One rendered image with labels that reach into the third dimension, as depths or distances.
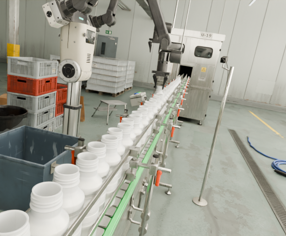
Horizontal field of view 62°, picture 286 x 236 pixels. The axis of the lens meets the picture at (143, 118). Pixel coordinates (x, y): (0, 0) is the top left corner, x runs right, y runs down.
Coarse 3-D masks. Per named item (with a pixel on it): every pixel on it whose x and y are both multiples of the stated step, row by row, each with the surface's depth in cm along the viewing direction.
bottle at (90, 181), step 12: (84, 156) 43; (96, 156) 42; (84, 168) 40; (96, 168) 41; (84, 180) 40; (96, 180) 41; (84, 192) 40; (96, 192) 41; (84, 204) 40; (96, 204) 42; (96, 216) 43; (84, 228) 42
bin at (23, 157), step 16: (16, 128) 108; (32, 128) 113; (0, 144) 100; (16, 144) 110; (32, 144) 114; (48, 144) 113; (64, 144) 111; (0, 160) 82; (16, 160) 80; (32, 160) 116; (48, 160) 114; (64, 160) 93; (0, 176) 84; (16, 176) 82; (32, 176) 81; (48, 176) 83; (0, 192) 85; (16, 192) 84; (0, 208) 87; (16, 208) 85
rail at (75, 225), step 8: (176, 88) 231; (152, 120) 94; (160, 120) 128; (136, 144) 68; (144, 144) 86; (128, 152) 59; (112, 176) 47; (104, 184) 43; (120, 184) 57; (96, 200) 40; (112, 200) 51; (88, 208) 36; (104, 208) 47; (80, 216) 34; (72, 224) 32; (96, 224) 43; (72, 232) 32
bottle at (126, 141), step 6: (120, 126) 62; (126, 126) 62; (126, 132) 62; (126, 138) 63; (126, 144) 62; (132, 144) 64; (126, 150) 63; (126, 162) 64; (126, 168) 64; (120, 180) 64; (126, 180) 66
